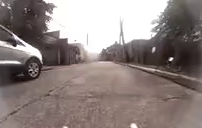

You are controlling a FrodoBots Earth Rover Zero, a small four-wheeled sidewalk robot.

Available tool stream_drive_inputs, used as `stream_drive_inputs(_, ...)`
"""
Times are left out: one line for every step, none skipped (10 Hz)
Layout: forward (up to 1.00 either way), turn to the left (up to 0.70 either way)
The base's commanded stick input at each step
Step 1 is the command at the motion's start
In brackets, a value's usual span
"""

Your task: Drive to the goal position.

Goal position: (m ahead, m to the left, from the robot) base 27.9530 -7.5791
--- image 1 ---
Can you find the thin pole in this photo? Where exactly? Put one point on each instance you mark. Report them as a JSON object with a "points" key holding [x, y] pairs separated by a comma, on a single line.
{"points": [[87, 39]]}

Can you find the grey asphalt road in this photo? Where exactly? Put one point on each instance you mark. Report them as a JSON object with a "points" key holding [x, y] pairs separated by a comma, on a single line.
{"points": [[109, 93]]}

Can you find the wooden utility pole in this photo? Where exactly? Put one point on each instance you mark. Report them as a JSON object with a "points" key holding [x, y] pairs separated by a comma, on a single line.
{"points": [[122, 36]]}

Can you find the row of low buildings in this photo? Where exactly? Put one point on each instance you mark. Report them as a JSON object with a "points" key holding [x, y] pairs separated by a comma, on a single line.
{"points": [[60, 50]]}

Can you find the pale kerb strip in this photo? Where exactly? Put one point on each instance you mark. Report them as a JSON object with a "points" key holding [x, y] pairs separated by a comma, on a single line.
{"points": [[169, 75]]}

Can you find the robot's own part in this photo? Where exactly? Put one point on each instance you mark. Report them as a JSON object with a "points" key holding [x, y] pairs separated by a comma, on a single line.
{"points": [[133, 125], [65, 126]]}

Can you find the large dark tree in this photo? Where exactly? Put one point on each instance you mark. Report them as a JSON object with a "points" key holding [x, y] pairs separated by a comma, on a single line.
{"points": [[25, 16]]}

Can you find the silver car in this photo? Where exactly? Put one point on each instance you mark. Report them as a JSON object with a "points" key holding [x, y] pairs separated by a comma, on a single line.
{"points": [[9, 53]]}

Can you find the long dark wall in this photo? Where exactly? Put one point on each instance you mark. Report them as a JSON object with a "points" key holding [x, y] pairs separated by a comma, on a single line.
{"points": [[145, 51]]}

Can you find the trees over wall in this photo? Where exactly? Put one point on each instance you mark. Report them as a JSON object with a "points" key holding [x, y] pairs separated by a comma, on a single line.
{"points": [[185, 20]]}

